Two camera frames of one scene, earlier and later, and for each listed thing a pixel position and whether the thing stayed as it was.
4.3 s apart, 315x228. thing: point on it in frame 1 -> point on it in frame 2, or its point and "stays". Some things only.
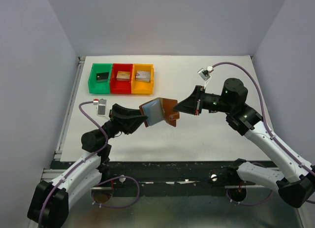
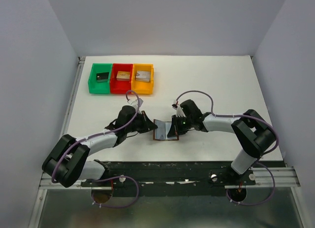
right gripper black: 192,104 -> 174,127
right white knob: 214,179 stays
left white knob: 122,179 stays
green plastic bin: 94,87 stays
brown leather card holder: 158,110 -> 160,133
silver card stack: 142,76 stays
